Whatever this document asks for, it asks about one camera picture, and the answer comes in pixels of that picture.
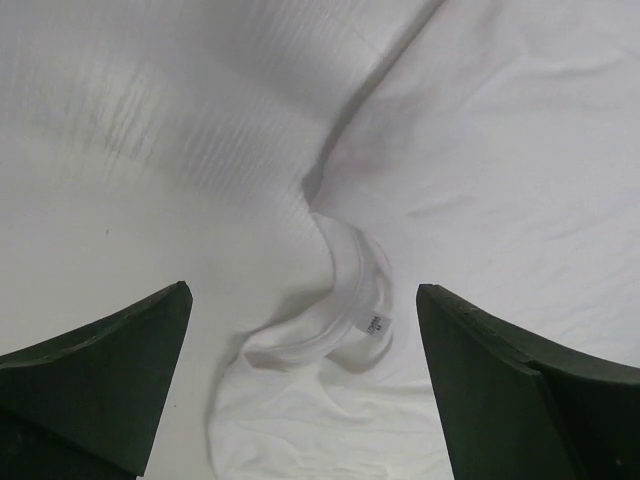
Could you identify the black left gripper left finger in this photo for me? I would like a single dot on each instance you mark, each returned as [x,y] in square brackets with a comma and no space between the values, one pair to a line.
[87,404]

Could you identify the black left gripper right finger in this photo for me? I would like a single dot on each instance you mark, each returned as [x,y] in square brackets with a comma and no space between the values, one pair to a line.
[515,405]

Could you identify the white t-shirt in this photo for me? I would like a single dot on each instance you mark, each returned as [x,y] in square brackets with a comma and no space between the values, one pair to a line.
[498,159]

